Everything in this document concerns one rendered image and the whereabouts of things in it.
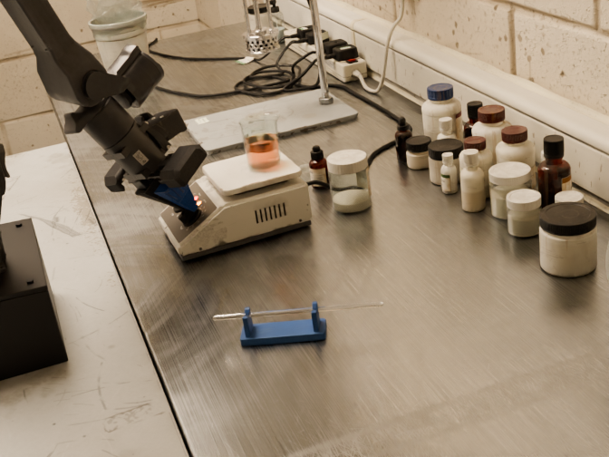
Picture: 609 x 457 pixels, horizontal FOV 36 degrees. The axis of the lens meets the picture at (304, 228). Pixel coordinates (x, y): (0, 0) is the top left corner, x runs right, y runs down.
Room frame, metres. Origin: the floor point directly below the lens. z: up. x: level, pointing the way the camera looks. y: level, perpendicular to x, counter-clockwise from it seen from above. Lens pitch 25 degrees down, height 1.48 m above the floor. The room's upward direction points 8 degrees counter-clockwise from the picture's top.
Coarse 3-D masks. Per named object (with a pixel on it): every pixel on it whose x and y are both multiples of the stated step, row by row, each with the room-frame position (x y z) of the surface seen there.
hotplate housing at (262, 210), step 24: (216, 192) 1.24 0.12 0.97; (264, 192) 1.22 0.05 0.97; (288, 192) 1.22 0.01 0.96; (216, 216) 1.19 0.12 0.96; (240, 216) 1.20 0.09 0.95; (264, 216) 1.21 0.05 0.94; (288, 216) 1.22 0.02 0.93; (312, 216) 1.24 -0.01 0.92; (192, 240) 1.18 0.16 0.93; (216, 240) 1.19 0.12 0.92; (240, 240) 1.20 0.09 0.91
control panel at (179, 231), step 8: (192, 184) 1.31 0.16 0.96; (192, 192) 1.28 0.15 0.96; (200, 192) 1.27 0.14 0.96; (200, 200) 1.25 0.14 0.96; (208, 200) 1.23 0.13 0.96; (168, 208) 1.29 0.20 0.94; (200, 208) 1.23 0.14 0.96; (208, 208) 1.21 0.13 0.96; (216, 208) 1.20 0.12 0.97; (168, 216) 1.27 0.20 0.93; (176, 216) 1.25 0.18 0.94; (200, 216) 1.21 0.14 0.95; (168, 224) 1.25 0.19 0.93; (176, 224) 1.23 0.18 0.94; (192, 224) 1.20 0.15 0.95; (176, 232) 1.21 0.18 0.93; (184, 232) 1.20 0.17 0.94
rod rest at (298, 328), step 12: (312, 312) 0.93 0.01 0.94; (252, 324) 0.96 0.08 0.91; (264, 324) 0.96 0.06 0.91; (276, 324) 0.96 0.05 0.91; (288, 324) 0.96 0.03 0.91; (300, 324) 0.95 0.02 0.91; (312, 324) 0.95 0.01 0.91; (324, 324) 0.94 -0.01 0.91; (240, 336) 0.94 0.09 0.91; (252, 336) 0.94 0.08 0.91; (264, 336) 0.93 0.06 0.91; (276, 336) 0.93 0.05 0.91; (288, 336) 0.93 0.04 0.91; (300, 336) 0.93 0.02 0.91; (312, 336) 0.93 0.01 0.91; (324, 336) 0.93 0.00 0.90
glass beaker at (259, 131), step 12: (240, 120) 1.28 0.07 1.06; (252, 120) 1.30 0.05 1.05; (264, 120) 1.30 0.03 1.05; (276, 120) 1.27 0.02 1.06; (252, 132) 1.25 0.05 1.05; (264, 132) 1.25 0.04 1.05; (276, 132) 1.27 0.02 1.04; (252, 144) 1.25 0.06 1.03; (264, 144) 1.25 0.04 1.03; (276, 144) 1.26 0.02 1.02; (252, 156) 1.25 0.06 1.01; (264, 156) 1.25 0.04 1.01; (276, 156) 1.26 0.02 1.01; (252, 168) 1.26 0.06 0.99; (264, 168) 1.25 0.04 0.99
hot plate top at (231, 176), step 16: (224, 160) 1.32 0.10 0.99; (240, 160) 1.31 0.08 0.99; (288, 160) 1.28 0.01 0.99; (208, 176) 1.27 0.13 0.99; (224, 176) 1.26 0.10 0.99; (240, 176) 1.25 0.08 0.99; (256, 176) 1.24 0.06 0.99; (272, 176) 1.23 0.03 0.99; (288, 176) 1.23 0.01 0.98; (224, 192) 1.20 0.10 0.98; (240, 192) 1.21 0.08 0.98
